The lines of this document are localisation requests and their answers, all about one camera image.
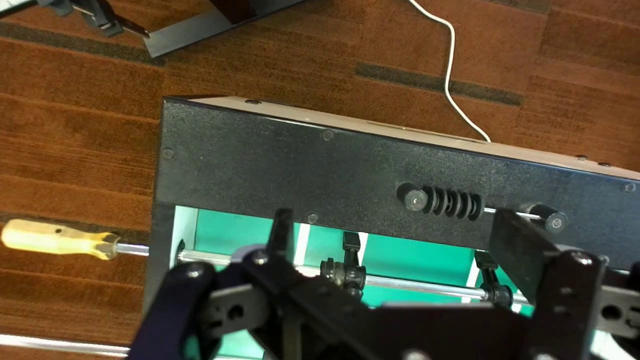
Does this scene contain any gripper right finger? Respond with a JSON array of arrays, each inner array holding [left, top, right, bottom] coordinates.
[[488, 207, 640, 360]]

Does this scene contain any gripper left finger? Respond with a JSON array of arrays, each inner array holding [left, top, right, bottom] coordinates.
[[129, 208, 382, 360]]

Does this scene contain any row of black beads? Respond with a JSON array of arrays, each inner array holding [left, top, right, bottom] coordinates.
[[421, 186, 485, 221]]

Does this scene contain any score abacus rod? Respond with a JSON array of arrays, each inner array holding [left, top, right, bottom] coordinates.
[[396, 182, 569, 234]]

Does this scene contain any silver foosball rod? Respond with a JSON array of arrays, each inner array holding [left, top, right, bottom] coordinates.
[[0, 333, 132, 358]]

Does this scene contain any black foosball table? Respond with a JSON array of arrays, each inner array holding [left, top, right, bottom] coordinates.
[[142, 95, 640, 360]]

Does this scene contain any grey metal plate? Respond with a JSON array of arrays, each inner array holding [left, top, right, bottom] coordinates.
[[142, 0, 307, 59]]

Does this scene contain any black clamp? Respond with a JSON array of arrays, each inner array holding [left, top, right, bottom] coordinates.
[[36, 0, 151, 39]]

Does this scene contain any white cable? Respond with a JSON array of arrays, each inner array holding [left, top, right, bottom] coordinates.
[[407, 0, 493, 144]]

